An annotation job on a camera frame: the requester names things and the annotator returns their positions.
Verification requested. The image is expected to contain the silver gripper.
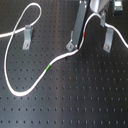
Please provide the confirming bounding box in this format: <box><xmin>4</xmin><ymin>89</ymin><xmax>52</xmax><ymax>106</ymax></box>
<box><xmin>66</xmin><ymin>0</ymin><xmax>110</xmax><ymax>52</ymax></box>

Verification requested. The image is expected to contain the white cable with green mark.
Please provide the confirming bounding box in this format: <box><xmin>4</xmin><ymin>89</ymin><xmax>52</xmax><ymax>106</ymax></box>
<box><xmin>0</xmin><ymin>2</ymin><xmax>128</xmax><ymax>98</ymax></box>

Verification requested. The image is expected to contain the dark green box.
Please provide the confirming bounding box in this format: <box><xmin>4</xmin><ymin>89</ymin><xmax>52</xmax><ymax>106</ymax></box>
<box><xmin>112</xmin><ymin>0</ymin><xmax>123</xmax><ymax>16</ymax></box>

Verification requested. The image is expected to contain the right grey cable clip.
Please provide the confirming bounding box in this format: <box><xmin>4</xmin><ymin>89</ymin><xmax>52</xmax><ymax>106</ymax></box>
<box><xmin>103</xmin><ymin>28</ymin><xmax>114</xmax><ymax>52</ymax></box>

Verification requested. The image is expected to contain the grey cable clip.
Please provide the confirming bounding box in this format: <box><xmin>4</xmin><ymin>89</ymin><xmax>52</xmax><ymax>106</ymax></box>
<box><xmin>103</xmin><ymin>28</ymin><xmax>114</xmax><ymax>52</ymax></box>
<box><xmin>22</xmin><ymin>25</ymin><xmax>33</xmax><ymax>50</ymax></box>

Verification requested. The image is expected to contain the left grey cable clip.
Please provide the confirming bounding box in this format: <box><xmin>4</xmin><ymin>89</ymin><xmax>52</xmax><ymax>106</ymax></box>
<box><xmin>22</xmin><ymin>25</ymin><xmax>33</xmax><ymax>50</ymax></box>

